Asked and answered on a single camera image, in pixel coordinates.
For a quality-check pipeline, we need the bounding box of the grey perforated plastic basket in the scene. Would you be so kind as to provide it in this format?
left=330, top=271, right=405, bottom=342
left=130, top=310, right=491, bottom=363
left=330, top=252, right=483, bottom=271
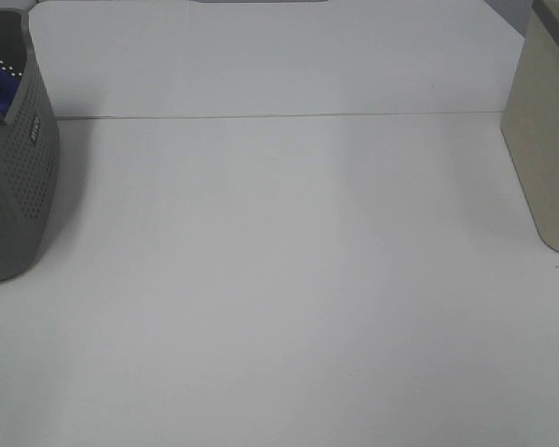
left=0, top=8, right=60, bottom=281

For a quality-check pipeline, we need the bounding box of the beige plastic bin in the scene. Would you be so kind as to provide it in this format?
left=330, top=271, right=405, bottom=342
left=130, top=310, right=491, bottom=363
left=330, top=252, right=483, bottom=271
left=500, top=1, right=559, bottom=252

